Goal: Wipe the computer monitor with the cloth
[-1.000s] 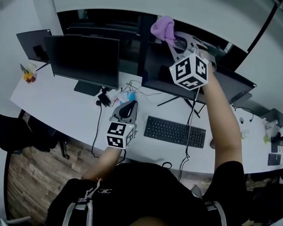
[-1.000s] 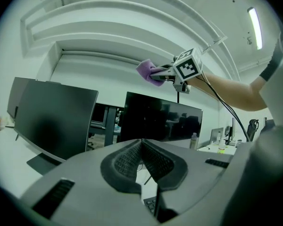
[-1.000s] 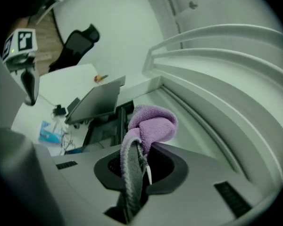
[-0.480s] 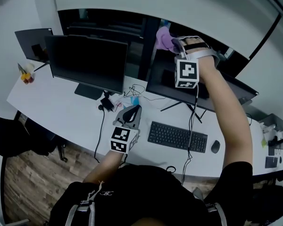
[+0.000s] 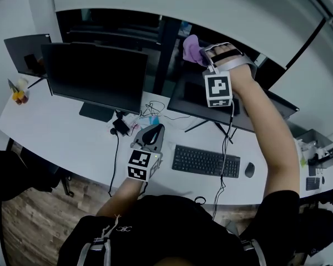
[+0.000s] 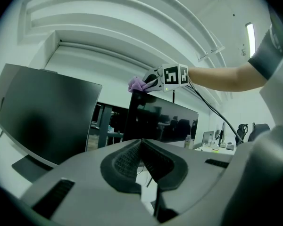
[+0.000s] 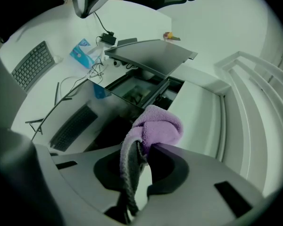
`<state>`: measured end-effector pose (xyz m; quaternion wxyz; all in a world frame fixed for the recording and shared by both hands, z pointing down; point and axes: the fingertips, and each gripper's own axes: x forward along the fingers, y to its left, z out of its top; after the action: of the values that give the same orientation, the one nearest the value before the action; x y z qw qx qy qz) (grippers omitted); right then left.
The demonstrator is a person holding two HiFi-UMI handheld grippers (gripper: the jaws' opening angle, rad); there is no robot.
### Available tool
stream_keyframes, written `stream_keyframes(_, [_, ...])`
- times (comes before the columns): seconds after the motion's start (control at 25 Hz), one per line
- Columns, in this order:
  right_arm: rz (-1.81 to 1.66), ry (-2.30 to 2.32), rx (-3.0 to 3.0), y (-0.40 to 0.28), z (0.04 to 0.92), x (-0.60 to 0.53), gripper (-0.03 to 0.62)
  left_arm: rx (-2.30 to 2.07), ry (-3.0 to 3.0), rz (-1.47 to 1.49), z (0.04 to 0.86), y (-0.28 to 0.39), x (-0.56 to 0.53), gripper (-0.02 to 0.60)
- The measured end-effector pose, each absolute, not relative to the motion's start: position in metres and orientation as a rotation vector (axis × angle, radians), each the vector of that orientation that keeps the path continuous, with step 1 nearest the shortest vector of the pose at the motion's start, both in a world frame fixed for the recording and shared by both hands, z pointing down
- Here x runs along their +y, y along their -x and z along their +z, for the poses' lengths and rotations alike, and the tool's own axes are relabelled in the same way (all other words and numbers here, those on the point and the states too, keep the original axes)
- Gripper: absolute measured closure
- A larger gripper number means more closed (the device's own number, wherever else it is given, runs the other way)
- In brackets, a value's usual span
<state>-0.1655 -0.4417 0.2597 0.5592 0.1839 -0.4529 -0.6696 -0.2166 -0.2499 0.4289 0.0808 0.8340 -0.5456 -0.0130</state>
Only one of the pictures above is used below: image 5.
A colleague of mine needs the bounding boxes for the small black monitor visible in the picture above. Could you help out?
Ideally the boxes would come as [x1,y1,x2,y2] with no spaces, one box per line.
[307,145,333,177]

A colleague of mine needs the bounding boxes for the wide black monitor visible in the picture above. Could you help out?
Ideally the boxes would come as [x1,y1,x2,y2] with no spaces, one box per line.
[166,59,300,145]

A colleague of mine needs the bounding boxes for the small black keyboard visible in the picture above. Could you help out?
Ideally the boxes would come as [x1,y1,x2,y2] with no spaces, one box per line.
[305,177,321,191]

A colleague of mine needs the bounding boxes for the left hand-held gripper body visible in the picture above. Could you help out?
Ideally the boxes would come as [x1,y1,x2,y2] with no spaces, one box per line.
[127,146,164,183]

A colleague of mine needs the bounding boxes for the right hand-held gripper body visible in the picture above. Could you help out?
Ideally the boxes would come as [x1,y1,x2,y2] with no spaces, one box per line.
[199,42,258,108]

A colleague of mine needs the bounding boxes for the grey harness strap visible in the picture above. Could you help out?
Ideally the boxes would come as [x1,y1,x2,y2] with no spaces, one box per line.
[76,238,112,266]
[243,238,267,266]

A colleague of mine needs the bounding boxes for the blue tissue pack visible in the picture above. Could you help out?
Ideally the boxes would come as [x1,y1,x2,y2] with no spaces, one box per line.
[140,115,160,127]

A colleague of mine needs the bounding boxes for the person's right forearm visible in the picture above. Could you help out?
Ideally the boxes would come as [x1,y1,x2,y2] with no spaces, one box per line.
[229,64,300,204]

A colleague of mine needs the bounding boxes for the black monitor with splayed legs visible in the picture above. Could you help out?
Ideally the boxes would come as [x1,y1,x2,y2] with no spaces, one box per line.
[3,33,53,90]

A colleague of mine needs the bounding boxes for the black power adapter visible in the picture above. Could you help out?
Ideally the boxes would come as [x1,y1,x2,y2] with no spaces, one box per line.
[110,111,131,137]

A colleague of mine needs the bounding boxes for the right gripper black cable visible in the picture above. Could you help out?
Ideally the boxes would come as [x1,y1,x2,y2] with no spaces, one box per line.
[212,100,236,221]

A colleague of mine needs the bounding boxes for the person's black clothing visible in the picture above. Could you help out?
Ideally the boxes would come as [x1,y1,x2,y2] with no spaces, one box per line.
[57,190,303,266]

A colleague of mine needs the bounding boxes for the orange snack cups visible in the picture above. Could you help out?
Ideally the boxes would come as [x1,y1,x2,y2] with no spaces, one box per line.
[7,78,30,105]

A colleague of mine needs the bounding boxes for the purple cloth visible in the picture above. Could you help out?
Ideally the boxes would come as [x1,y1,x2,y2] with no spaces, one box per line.
[182,34,209,67]

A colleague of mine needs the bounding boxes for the thin tangled cable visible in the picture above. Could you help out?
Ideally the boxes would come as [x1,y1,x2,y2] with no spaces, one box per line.
[140,100,192,121]

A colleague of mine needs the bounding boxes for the black monitor with square base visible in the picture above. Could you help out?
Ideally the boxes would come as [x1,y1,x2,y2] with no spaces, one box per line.
[41,42,148,123]

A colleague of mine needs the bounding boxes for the black power cable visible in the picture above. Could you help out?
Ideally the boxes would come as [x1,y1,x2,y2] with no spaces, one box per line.
[108,133,120,198]

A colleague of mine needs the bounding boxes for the large grey monitor back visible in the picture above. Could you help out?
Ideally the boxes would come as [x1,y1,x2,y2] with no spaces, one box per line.
[295,129,333,149]

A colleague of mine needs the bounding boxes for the person's left forearm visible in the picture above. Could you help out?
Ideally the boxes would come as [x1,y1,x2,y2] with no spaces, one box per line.
[95,177,144,218]

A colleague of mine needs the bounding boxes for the person's right hand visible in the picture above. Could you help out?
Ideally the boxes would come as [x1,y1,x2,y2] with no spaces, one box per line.
[206,45,236,58]

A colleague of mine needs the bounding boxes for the black office chair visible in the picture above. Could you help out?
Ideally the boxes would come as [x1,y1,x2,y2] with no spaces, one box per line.
[301,203,333,257]
[0,148,74,202]

